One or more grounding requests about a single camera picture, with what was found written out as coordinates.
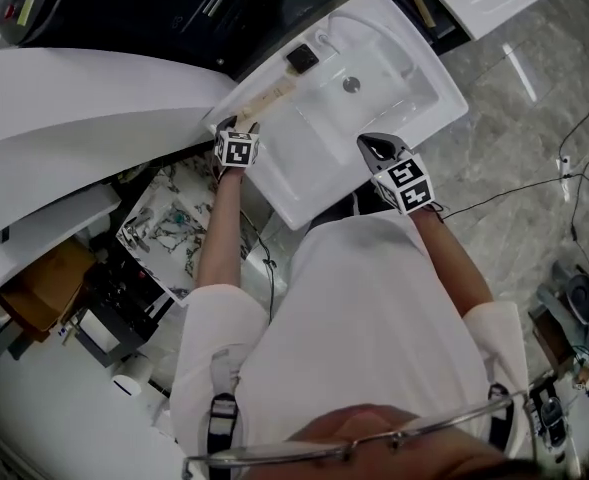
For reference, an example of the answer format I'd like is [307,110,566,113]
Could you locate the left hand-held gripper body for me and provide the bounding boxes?
[213,127,263,170]

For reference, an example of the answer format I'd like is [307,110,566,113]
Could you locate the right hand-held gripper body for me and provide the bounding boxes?
[370,143,436,216]

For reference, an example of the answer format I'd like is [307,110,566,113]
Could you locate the beige toiletry item tube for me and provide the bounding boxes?
[234,81,298,122]

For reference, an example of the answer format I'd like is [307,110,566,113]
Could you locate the person's right forearm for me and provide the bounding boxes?
[410,206,496,315]

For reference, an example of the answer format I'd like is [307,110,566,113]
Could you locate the person's left forearm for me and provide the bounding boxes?
[193,166,246,292]

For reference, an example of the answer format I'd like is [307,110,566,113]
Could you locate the white sink counter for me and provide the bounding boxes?
[204,0,470,232]

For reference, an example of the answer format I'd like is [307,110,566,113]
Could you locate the black square box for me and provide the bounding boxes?
[285,42,322,76]

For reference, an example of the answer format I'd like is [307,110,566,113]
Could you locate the marble-patterned basin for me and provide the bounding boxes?
[115,163,255,309]

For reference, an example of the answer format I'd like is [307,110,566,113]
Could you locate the beige wooden stick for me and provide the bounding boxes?
[406,0,436,29]

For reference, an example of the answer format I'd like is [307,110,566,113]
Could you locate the large black cabinet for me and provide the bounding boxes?
[0,0,375,82]

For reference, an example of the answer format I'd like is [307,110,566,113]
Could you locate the person's white shirt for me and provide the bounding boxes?
[168,212,531,462]

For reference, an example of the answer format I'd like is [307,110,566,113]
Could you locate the white power strip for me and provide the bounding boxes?
[559,155,573,203]

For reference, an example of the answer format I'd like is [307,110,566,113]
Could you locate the white curved panel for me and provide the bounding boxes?
[0,46,238,314]

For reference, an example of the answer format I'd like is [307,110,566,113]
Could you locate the grey office chair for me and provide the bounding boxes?
[536,260,589,364]

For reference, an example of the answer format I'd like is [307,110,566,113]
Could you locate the brown cardboard box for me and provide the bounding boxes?
[0,240,100,344]

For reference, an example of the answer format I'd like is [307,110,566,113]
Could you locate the white paper roll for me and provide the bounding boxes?
[110,352,155,398]

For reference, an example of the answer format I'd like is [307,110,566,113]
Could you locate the metal-rimmed glasses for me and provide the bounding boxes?
[180,389,541,480]

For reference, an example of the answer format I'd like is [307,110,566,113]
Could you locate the long black floor cable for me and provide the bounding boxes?
[439,90,589,222]

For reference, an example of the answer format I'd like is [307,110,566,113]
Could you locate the thin black cable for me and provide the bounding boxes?
[241,207,281,325]

